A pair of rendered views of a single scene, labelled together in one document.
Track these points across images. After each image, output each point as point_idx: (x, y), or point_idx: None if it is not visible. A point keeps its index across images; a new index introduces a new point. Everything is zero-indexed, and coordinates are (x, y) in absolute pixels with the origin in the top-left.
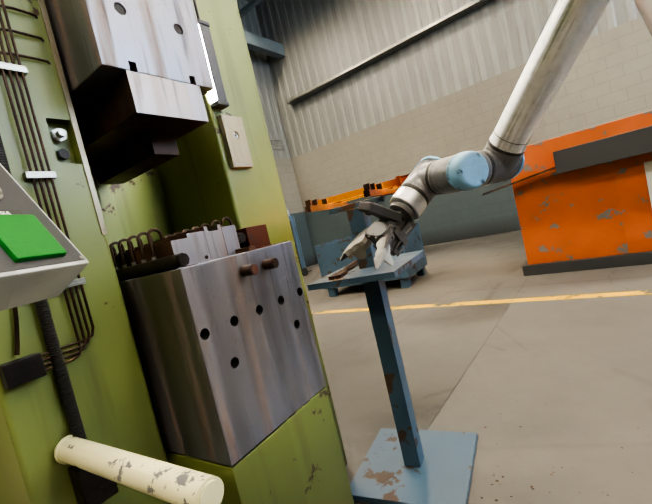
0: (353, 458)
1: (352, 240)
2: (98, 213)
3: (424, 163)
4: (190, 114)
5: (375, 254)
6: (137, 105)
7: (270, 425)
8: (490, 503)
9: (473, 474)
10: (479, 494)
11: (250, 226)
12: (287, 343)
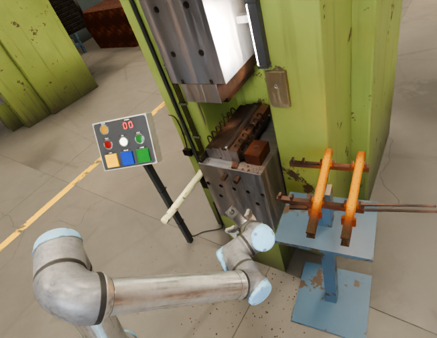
0: (340, 261)
1: (249, 210)
2: (202, 117)
3: (251, 230)
4: (210, 100)
5: (228, 227)
6: (186, 98)
7: None
8: (299, 336)
9: (324, 332)
10: (307, 332)
11: (283, 138)
12: (249, 205)
